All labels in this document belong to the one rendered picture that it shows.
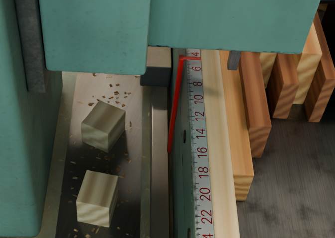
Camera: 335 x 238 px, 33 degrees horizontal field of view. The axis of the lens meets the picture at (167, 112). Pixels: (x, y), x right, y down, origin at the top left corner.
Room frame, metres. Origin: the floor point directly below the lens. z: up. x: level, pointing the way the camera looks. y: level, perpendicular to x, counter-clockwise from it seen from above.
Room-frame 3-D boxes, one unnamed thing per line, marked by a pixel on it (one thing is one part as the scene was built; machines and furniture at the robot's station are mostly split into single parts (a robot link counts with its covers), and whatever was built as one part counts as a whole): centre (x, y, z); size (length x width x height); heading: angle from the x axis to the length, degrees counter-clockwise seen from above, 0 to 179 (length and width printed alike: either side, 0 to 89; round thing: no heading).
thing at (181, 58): (0.40, -0.01, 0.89); 0.02 x 0.01 x 0.14; 96
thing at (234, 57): (0.40, -0.06, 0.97); 0.01 x 0.01 x 0.05; 6
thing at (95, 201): (0.32, 0.06, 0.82); 0.04 x 0.03 x 0.04; 175
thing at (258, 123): (0.45, -0.07, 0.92); 0.25 x 0.02 x 0.05; 6
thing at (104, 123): (0.42, 0.07, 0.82); 0.04 x 0.03 x 0.03; 160
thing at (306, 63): (0.49, -0.12, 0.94); 0.16 x 0.02 x 0.07; 6
